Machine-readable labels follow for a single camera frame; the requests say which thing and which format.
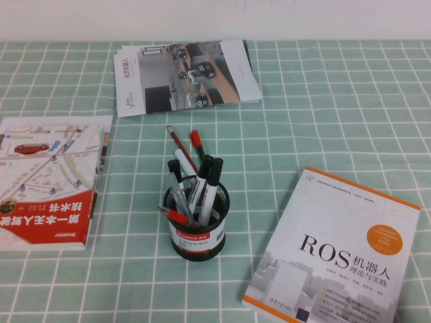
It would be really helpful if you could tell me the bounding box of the white barrel pen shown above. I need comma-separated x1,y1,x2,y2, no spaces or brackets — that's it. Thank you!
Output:
173,149,199,190

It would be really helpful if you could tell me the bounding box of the clear gel pen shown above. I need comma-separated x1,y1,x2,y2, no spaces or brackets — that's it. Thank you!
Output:
168,170,195,220

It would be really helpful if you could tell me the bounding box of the red and black pen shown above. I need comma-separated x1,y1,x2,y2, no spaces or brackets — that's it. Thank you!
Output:
157,205,194,227

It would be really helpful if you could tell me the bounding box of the black mesh pen holder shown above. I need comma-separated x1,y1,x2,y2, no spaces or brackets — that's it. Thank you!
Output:
162,177,231,262

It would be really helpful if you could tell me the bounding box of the thin white photo brochure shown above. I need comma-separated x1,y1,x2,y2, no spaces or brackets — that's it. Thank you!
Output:
95,130,112,195

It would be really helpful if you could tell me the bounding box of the red map cover book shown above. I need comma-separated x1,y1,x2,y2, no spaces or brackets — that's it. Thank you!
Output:
0,115,114,252

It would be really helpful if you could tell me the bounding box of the red striped pencil with eraser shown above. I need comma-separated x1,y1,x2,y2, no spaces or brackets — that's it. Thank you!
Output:
166,124,200,175

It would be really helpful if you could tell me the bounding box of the red cap marker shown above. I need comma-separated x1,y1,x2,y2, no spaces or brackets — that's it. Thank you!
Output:
189,129,207,163

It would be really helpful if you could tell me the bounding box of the short black cap marker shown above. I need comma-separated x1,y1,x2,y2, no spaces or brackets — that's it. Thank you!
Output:
166,159,185,185

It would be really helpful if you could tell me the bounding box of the black cap white marker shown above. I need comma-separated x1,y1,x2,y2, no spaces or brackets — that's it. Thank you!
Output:
186,154,214,217
197,157,225,226

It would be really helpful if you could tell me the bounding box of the green checked tablecloth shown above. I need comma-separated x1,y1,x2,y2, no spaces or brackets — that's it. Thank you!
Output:
0,39,431,323

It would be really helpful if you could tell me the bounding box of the white orange ROS book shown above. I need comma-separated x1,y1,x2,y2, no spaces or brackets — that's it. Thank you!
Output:
240,166,422,323

